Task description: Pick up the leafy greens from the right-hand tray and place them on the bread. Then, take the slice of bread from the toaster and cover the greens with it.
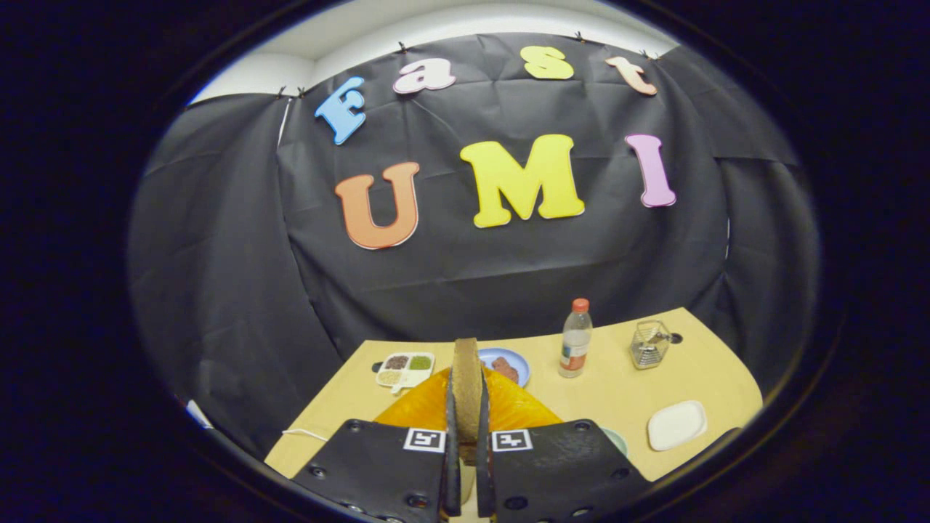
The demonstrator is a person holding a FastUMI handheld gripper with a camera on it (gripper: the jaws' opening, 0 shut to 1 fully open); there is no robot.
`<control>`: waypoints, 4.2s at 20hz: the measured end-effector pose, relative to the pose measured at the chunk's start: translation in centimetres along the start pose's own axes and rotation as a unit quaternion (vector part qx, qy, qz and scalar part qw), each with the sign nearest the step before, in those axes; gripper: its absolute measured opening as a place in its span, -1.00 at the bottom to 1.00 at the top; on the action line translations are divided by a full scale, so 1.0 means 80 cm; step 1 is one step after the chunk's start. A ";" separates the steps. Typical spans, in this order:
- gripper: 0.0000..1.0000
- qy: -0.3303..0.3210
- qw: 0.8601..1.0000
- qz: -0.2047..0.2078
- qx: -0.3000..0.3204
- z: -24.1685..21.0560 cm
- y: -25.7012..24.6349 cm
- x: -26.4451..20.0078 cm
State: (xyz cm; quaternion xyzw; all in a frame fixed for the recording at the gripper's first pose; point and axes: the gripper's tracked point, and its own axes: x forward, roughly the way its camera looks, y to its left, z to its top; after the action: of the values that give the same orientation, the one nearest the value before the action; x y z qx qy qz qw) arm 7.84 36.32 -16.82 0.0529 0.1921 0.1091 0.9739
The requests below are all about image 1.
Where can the clear cutlery holder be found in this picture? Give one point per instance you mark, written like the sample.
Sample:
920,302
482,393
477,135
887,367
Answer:
649,347

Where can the brown bread slice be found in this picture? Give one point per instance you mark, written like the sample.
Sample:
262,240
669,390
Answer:
466,385

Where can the white paper sheet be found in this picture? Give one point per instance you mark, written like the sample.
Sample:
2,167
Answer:
197,414

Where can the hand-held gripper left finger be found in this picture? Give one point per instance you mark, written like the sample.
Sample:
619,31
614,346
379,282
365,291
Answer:
378,465

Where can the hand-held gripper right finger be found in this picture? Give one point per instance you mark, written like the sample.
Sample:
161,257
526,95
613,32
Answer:
559,468

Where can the clear bottle with red cap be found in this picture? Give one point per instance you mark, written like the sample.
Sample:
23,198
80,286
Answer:
575,341

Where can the pale green round plate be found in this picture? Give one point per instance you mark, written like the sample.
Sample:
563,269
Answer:
617,439

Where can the brown meat patty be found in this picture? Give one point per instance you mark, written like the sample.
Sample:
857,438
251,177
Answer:
505,369

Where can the blue round plate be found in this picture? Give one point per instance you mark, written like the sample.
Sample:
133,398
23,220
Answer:
519,359

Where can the black backdrop cloth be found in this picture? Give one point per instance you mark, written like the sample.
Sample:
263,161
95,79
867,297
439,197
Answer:
494,269

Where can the white square plate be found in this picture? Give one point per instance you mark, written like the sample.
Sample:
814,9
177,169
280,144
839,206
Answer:
677,426

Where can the white divided seasoning tray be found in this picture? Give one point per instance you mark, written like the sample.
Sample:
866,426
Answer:
405,370

